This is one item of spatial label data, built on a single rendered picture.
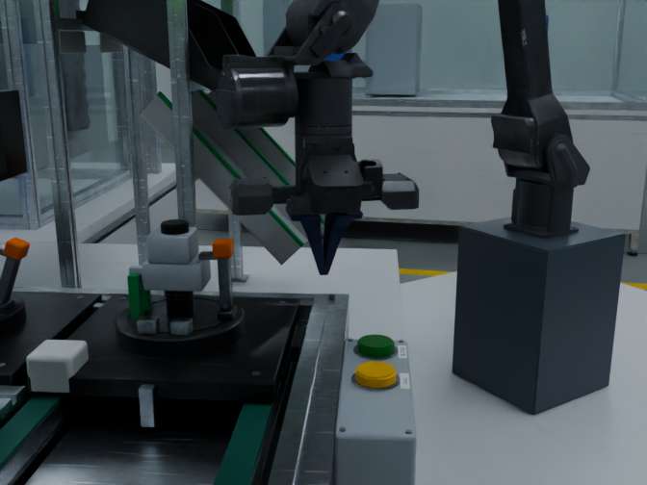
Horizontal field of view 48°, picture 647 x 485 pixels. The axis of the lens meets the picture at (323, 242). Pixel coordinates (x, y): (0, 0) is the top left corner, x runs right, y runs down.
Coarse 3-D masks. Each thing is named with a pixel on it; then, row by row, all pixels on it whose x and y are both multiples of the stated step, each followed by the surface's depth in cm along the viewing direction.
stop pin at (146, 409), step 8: (144, 384) 69; (152, 384) 69; (144, 392) 68; (152, 392) 68; (144, 400) 68; (152, 400) 68; (144, 408) 68; (152, 408) 68; (144, 416) 69; (152, 416) 69; (144, 424) 69; (152, 424) 69
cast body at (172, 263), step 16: (176, 224) 76; (160, 240) 76; (176, 240) 75; (192, 240) 77; (160, 256) 76; (176, 256) 76; (192, 256) 77; (144, 272) 77; (160, 272) 76; (176, 272) 76; (192, 272) 76; (208, 272) 79; (144, 288) 77; (160, 288) 77; (176, 288) 77; (192, 288) 77
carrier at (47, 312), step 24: (0, 312) 80; (24, 312) 83; (48, 312) 86; (72, 312) 86; (0, 336) 79; (24, 336) 79; (48, 336) 79; (0, 360) 73; (24, 360) 73; (0, 384) 70
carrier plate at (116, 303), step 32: (96, 320) 84; (256, 320) 84; (288, 320) 84; (96, 352) 75; (128, 352) 75; (224, 352) 75; (256, 352) 75; (288, 352) 79; (96, 384) 70; (128, 384) 69; (160, 384) 69; (192, 384) 69; (224, 384) 69; (256, 384) 68
